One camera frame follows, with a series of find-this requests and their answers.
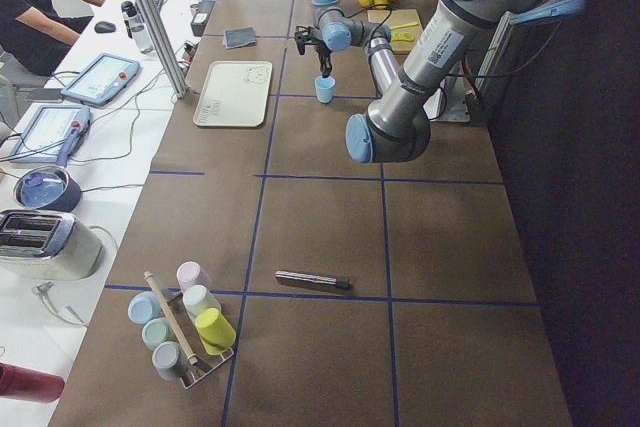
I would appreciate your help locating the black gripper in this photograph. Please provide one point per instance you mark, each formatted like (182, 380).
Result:
(323, 56)

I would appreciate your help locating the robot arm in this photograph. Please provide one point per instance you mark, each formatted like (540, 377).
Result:
(395, 127)

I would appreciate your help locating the light blue cup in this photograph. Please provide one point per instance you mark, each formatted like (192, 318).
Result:
(324, 88)

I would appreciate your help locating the white cup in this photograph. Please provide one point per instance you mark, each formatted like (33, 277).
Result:
(197, 299)

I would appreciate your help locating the yellow-green cup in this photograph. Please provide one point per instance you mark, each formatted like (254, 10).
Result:
(215, 331)

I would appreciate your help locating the blue cup in rack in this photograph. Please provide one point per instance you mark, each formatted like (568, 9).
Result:
(143, 308)

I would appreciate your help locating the green cup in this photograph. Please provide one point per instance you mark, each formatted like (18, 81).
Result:
(156, 332)

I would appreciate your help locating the white cup rack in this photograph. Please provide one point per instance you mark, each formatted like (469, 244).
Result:
(206, 363)

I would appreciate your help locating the grey cup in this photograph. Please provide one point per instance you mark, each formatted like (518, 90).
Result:
(169, 361)

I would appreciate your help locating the lemon slices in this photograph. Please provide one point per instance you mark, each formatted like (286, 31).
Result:
(402, 37)

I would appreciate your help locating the wooden cutting board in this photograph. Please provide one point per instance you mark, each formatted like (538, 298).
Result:
(400, 16)

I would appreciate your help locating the cream bear tray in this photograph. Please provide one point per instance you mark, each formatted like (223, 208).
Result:
(234, 94)

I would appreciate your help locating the yellow plastic knife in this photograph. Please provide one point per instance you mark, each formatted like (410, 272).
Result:
(404, 25)

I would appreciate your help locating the grey folded cloth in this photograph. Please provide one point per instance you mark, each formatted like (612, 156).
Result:
(239, 38)

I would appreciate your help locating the black box on desk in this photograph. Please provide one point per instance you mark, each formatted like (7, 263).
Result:
(200, 17)

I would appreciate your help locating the clear water bottle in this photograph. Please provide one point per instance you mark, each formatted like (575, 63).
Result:
(136, 27)

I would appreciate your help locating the steel muddler black tip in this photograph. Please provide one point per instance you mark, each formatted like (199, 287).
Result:
(313, 281)

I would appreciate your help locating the teach pendant far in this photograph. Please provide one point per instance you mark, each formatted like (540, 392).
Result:
(102, 80)

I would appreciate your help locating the teach pendant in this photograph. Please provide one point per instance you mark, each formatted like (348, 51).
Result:
(52, 127)
(102, 80)

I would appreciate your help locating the black computer mouse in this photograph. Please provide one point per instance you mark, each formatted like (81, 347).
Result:
(104, 27)

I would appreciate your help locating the teach pendant near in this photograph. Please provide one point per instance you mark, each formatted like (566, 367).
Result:
(52, 127)

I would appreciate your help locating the person in black shirt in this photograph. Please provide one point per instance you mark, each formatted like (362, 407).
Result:
(37, 36)

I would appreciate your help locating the blue pot with lid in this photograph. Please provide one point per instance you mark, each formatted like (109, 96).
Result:
(48, 188)

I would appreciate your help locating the cream toaster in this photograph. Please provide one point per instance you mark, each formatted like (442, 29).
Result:
(47, 245)

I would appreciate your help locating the red bottle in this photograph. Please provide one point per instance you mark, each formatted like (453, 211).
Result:
(20, 383)

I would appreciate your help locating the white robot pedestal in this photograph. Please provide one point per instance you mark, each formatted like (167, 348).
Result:
(454, 101)

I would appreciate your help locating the aluminium frame post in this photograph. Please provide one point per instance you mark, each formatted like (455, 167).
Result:
(163, 47)

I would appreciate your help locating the wooden rack handle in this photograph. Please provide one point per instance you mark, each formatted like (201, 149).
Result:
(169, 315)

